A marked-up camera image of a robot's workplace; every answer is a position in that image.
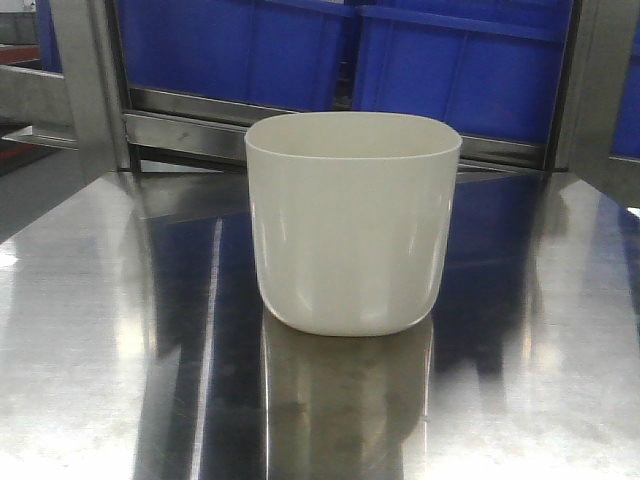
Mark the blue crate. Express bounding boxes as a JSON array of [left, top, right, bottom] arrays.
[[117, 1, 355, 111], [35, 0, 62, 73], [612, 37, 639, 159], [352, 1, 573, 144]]

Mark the blue crate far right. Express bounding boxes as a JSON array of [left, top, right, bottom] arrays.
[[612, 37, 639, 159]]

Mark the blue crate far left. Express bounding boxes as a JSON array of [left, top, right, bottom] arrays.
[[35, 0, 62, 73]]

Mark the stainless steel shelf frame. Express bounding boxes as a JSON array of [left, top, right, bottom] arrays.
[[0, 0, 640, 209]]

